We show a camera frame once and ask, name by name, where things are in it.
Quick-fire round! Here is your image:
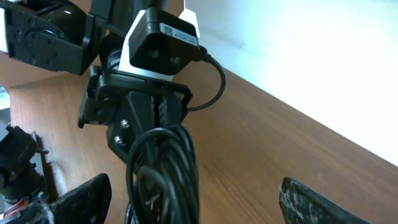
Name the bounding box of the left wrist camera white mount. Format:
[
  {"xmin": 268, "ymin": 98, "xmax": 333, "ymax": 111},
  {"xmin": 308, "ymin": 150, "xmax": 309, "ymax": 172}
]
[{"xmin": 118, "ymin": 7, "xmax": 203, "ymax": 81}]

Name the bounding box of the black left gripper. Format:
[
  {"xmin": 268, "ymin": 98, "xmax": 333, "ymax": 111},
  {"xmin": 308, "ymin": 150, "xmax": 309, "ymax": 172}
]
[{"xmin": 78, "ymin": 66, "xmax": 193, "ymax": 162}]

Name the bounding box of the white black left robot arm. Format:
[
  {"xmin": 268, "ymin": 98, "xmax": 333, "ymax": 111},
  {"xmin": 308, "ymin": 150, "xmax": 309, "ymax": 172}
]
[{"xmin": 1, "ymin": 1, "xmax": 200, "ymax": 163}]

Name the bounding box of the black clamp mount on table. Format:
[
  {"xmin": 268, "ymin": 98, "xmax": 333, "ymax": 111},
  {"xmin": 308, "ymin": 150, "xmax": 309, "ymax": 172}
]
[{"xmin": 0, "ymin": 124, "xmax": 68, "ymax": 218}]

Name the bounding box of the black left camera cable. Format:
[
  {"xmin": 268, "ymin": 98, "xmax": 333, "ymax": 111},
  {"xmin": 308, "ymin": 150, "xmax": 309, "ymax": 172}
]
[{"xmin": 186, "ymin": 46, "xmax": 227, "ymax": 112}]

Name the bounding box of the black cable bundle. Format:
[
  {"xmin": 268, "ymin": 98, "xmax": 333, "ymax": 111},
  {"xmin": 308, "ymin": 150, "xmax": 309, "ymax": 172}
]
[{"xmin": 124, "ymin": 123, "xmax": 200, "ymax": 224}]

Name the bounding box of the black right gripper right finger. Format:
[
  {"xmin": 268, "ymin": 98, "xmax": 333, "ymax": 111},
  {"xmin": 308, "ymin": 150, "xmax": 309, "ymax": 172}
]
[{"xmin": 279, "ymin": 177, "xmax": 369, "ymax": 224}]

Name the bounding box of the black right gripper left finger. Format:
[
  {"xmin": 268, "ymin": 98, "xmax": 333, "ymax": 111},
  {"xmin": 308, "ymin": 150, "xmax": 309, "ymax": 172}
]
[{"xmin": 0, "ymin": 173, "xmax": 113, "ymax": 224}]

